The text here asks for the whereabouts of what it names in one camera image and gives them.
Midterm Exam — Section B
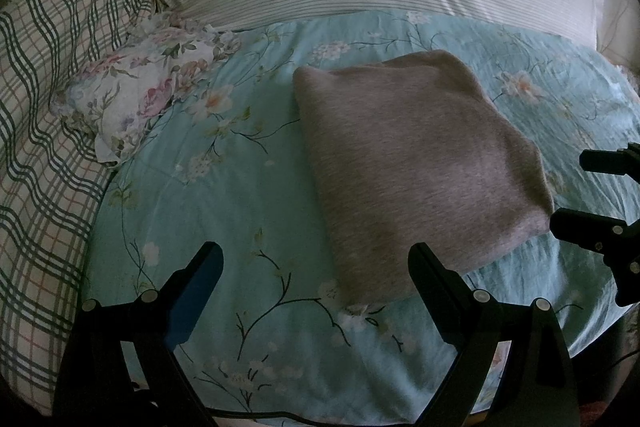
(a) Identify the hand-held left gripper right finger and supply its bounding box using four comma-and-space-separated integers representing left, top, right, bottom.
407, 242, 581, 427

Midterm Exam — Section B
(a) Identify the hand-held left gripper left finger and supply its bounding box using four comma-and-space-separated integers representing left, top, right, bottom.
52, 241, 224, 427

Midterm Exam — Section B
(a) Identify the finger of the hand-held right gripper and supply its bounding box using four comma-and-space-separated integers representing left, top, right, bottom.
549, 207, 640, 308
579, 144, 640, 182

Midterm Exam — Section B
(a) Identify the grey-beige knit garment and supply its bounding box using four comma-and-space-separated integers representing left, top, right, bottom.
292, 49, 556, 305

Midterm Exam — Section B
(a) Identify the light blue floral bedsheet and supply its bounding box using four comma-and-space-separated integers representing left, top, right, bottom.
82, 9, 640, 427

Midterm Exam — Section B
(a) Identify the small floral pillow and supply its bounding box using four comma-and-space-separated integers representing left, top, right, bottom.
52, 14, 241, 168

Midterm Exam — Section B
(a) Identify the green plaid blanket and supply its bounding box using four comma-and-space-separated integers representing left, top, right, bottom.
0, 0, 166, 415

